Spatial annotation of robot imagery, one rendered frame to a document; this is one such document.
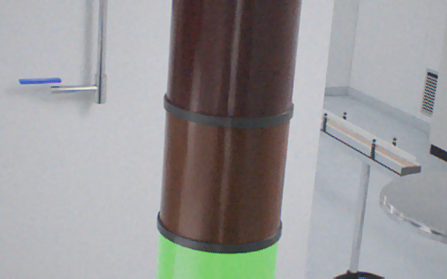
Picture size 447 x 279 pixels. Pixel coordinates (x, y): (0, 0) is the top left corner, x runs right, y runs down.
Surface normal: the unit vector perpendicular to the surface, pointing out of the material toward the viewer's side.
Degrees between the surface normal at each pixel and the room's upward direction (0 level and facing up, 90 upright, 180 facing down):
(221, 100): 90
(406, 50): 90
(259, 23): 90
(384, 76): 90
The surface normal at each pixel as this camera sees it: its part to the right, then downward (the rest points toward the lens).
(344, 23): 0.41, 0.29
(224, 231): 0.03, 0.29
